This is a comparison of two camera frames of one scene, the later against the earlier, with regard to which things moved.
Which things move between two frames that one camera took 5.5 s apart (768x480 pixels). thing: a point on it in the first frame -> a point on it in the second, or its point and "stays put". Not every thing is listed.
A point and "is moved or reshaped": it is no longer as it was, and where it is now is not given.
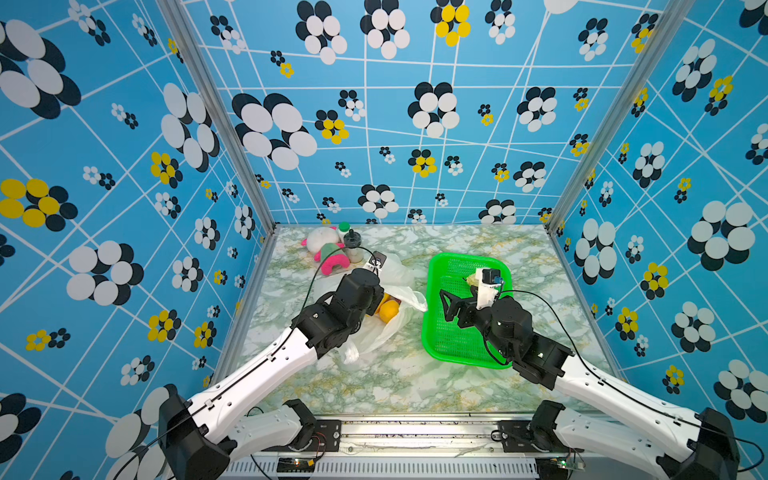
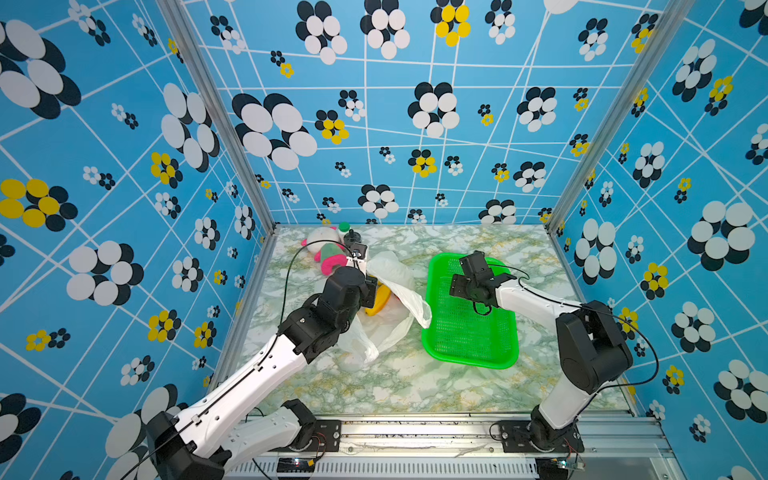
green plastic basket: [448, 341] stays put
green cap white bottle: [343, 228] stays put
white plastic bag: [397, 279] is moved or reshaped
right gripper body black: [473, 317] -> [462, 288]
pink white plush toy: [328, 247] stays put
